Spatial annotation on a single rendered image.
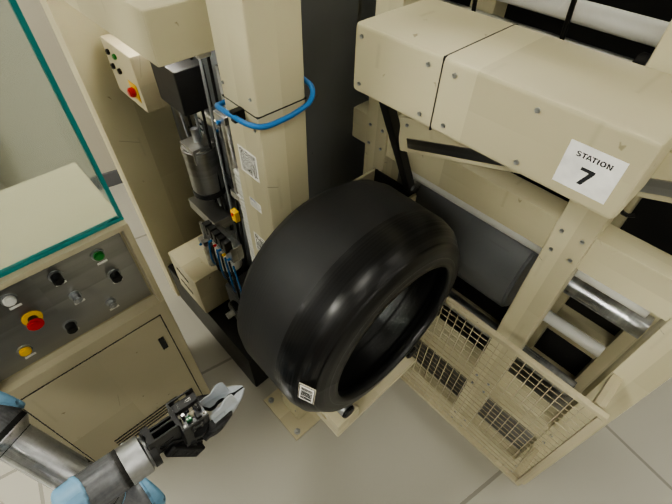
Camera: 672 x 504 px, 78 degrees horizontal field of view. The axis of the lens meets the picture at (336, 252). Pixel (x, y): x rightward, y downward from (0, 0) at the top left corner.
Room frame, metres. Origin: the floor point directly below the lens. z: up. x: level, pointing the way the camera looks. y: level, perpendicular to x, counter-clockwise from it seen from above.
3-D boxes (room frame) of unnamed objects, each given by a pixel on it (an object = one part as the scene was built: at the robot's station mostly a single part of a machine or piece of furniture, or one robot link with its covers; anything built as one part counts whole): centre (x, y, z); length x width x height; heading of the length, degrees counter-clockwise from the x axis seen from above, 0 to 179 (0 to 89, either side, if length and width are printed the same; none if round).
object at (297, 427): (0.86, 0.16, 0.01); 0.27 x 0.27 x 0.02; 44
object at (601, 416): (0.75, -0.42, 0.65); 0.90 x 0.02 x 0.70; 44
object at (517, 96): (0.81, -0.33, 1.71); 0.61 x 0.25 x 0.15; 44
